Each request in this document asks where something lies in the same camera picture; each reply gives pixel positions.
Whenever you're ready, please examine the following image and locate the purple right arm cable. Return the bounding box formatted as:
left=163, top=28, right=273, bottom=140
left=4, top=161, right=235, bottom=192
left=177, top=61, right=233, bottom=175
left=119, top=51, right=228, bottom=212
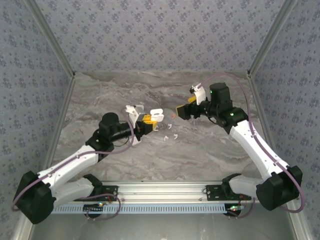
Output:
left=198, top=71, right=306, bottom=220

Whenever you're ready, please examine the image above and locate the grey metal base plate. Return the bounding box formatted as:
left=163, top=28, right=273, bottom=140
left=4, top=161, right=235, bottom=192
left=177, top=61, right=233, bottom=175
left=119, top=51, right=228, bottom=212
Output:
left=27, top=212, right=297, bottom=240

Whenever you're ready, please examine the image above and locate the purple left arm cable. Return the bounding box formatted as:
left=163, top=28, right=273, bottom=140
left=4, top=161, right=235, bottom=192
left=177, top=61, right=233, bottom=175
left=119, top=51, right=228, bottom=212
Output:
left=11, top=113, right=136, bottom=221

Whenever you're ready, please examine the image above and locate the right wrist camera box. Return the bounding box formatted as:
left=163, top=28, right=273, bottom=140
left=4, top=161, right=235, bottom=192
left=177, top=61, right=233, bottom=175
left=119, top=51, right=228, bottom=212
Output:
left=189, top=83, right=207, bottom=106

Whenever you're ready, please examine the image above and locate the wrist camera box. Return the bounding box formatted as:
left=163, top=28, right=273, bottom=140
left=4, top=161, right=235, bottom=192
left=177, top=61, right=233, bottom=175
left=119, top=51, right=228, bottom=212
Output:
left=189, top=83, right=207, bottom=106
left=124, top=104, right=146, bottom=126

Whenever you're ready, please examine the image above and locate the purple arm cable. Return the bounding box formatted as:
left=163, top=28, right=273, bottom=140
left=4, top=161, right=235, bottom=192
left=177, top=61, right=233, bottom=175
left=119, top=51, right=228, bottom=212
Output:
left=11, top=113, right=136, bottom=221
left=198, top=71, right=306, bottom=220

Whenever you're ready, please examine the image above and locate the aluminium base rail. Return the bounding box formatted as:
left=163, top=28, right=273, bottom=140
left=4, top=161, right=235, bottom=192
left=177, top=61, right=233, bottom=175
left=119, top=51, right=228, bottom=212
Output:
left=101, top=181, right=258, bottom=204

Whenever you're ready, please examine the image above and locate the white slotted cable duct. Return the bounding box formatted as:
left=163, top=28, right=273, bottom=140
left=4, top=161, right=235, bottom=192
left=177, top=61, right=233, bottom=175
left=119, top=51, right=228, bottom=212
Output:
left=51, top=203, right=232, bottom=215

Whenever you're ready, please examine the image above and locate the small circuit board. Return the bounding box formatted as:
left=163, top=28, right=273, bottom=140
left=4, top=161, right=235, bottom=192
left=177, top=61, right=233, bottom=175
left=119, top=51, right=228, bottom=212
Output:
left=83, top=202, right=105, bottom=214
left=225, top=204, right=247, bottom=216

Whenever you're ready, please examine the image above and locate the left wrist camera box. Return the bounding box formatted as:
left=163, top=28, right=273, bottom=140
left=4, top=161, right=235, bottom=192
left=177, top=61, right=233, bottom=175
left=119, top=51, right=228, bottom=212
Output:
left=124, top=104, right=146, bottom=126

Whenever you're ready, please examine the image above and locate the aluminium side rail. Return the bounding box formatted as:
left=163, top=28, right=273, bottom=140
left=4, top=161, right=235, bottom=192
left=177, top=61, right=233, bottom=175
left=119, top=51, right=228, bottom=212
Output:
left=247, top=71, right=315, bottom=240
left=11, top=72, right=77, bottom=240

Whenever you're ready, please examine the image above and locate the aluminium frame post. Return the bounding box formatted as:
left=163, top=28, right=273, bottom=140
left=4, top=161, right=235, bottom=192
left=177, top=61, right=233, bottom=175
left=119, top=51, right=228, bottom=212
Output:
left=246, top=0, right=299, bottom=76
left=23, top=0, right=76, bottom=77

